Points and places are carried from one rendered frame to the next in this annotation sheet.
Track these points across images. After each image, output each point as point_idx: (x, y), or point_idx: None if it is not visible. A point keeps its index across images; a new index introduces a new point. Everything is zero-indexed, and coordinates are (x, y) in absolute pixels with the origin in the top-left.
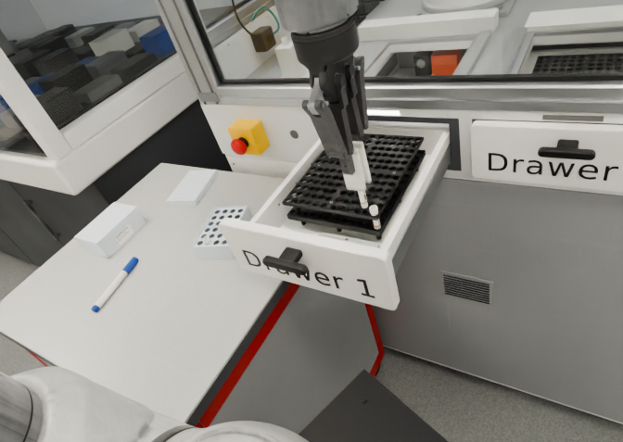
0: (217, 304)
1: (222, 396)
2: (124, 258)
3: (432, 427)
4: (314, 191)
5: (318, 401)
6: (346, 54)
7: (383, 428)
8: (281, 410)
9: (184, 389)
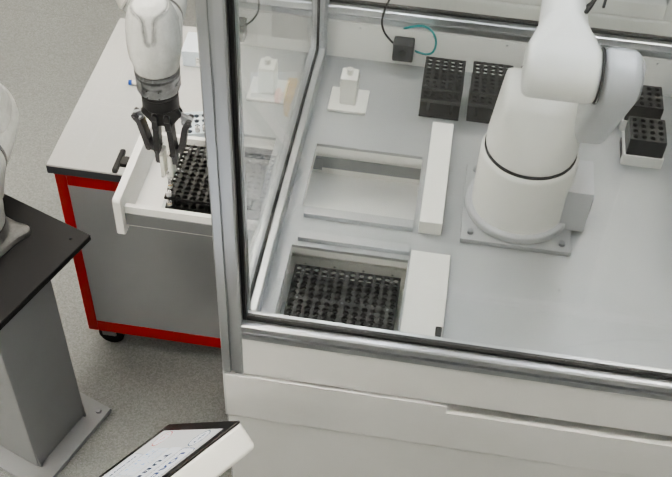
0: None
1: (86, 183)
2: (184, 75)
3: (219, 420)
4: (195, 159)
5: (163, 280)
6: (148, 110)
7: (54, 248)
8: (125, 242)
9: (74, 157)
